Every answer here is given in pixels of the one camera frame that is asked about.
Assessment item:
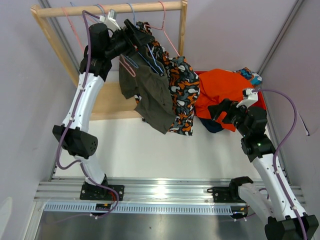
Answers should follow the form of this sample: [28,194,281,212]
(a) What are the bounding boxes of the aluminium mounting rail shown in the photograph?
[33,176,307,205]

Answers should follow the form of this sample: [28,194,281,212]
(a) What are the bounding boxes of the orange black camouflage shorts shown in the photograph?
[136,20,202,137]

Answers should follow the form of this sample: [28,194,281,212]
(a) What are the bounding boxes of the navy blue shorts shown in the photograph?
[199,118,224,134]

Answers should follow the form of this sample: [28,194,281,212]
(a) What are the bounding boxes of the red plastic tray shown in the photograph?
[253,92,267,110]

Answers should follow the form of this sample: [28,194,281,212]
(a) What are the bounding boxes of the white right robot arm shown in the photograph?
[208,99,319,240]

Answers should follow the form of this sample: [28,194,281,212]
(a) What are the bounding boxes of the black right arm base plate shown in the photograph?
[206,186,245,204]

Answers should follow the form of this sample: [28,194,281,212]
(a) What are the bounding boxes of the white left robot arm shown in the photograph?
[52,19,154,200]

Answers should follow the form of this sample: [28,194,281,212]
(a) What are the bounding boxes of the olive grey shorts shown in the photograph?
[118,47,176,134]

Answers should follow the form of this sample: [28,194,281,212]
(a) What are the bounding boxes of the colourful graphic print shorts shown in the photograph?
[235,67,263,87]

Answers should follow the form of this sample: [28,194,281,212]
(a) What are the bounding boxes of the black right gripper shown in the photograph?
[207,98,251,138]

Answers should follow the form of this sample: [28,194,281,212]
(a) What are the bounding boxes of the white slotted cable duct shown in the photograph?
[43,202,246,216]

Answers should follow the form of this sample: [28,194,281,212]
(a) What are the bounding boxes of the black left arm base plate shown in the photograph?
[79,182,125,201]

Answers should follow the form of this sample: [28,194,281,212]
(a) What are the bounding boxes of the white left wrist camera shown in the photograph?
[99,9,126,32]

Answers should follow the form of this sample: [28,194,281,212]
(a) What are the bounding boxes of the light blue hanger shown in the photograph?
[69,1,107,16]
[126,2,164,76]

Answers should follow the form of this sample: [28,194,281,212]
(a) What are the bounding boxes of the wooden clothes rack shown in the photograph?
[30,0,188,121]

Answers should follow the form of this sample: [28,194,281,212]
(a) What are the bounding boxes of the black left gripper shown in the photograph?
[104,20,155,60]

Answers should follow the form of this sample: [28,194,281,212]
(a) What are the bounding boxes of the pink hanger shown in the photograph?
[146,1,180,57]
[96,3,137,78]
[61,7,85,52]

